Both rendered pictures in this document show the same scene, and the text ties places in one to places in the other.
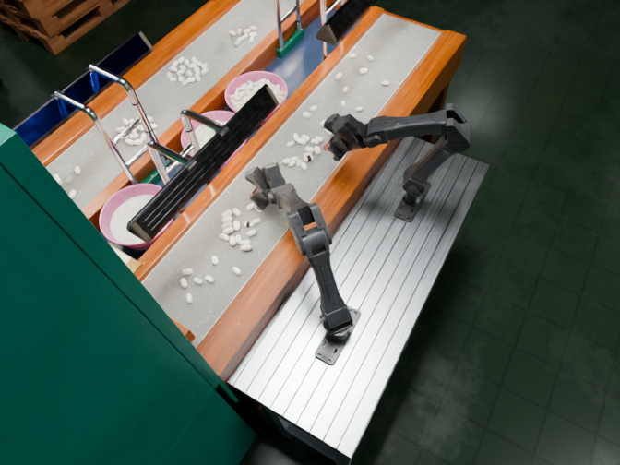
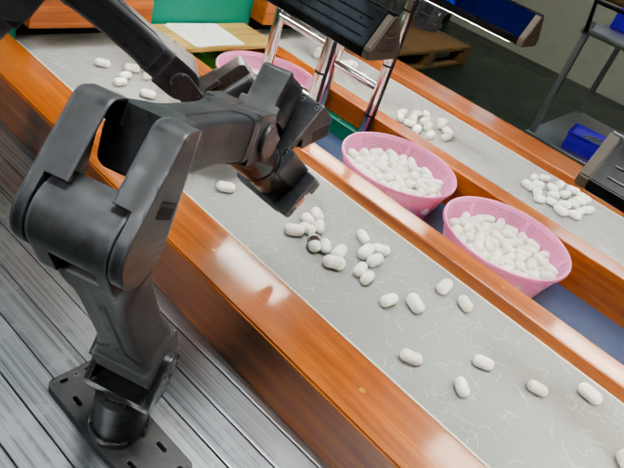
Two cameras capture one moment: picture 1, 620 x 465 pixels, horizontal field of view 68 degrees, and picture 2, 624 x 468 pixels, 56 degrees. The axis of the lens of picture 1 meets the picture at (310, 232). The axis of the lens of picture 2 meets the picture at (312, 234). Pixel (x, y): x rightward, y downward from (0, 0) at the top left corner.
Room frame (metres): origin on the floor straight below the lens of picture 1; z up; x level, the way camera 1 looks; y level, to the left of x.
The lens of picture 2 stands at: (1.10, -0.82, 1.31)
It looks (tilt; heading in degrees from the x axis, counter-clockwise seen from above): 34 degrees down; 86
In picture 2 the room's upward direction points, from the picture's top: 20 degrees clockwise
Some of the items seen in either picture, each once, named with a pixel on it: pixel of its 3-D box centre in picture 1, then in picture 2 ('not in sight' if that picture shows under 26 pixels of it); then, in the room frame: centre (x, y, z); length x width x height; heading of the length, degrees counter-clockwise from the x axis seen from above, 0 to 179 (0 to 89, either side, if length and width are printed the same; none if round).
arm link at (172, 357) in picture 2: (414, 183); (129, 365); (0.99, -0.39, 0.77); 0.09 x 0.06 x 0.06; 167
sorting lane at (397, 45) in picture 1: (309, 147); (353, 266); (1.24, -0.02, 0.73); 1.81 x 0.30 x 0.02; 143
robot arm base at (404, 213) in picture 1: (414, 194); (121, 408); (0.99, -0.40, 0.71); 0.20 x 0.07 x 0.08; 146
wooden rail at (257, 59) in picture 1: (212, 105); (484, 208); (1.54, 0.38, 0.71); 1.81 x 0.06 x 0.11; 143
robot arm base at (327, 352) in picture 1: (338, 329); not in sight; (0.49, -0.06, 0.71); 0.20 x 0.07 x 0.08; 146
